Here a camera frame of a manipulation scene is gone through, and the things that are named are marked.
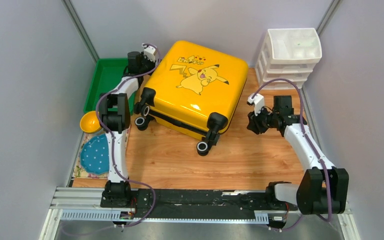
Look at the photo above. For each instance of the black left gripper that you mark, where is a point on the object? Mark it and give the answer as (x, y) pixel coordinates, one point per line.
(145, 60)

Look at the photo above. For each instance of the floral placemat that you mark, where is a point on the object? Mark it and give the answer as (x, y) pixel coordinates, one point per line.
(78, 171)

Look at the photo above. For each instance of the aluminium frame rail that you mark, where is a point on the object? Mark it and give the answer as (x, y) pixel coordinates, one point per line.
(83, 204)

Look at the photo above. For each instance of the white plastic drawer organizer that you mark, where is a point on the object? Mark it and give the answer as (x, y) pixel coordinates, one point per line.
(287, 53)

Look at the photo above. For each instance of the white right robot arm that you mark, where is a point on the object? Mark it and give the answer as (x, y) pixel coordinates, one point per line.
(324, 187)

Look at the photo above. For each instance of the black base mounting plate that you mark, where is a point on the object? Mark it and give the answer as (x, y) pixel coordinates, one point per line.
(201, 206)

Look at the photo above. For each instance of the blue polka dot plate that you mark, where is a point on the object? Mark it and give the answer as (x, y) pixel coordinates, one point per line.
(94, 155)

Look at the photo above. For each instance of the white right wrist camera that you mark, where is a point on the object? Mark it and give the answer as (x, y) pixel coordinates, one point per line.
(257, 101)

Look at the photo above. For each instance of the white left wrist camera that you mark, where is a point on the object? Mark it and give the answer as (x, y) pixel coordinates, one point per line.
(149, 52)

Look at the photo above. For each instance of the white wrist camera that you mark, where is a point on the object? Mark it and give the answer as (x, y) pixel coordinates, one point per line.
(257, 101)
(149, 52)

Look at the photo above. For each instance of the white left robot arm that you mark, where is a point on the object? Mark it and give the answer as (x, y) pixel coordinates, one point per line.
(113, 113)

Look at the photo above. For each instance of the green plastic tray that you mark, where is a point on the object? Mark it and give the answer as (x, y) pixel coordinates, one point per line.
(107, 75)

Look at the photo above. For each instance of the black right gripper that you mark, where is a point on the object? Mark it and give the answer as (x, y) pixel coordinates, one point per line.
(254, 124)

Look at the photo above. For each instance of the yellow Pikachu hard-shell suitcase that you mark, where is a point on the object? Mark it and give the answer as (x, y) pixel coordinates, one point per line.
(195, 90)

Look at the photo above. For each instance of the yellow bowl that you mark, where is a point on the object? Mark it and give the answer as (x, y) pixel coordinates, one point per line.
(89, 123)

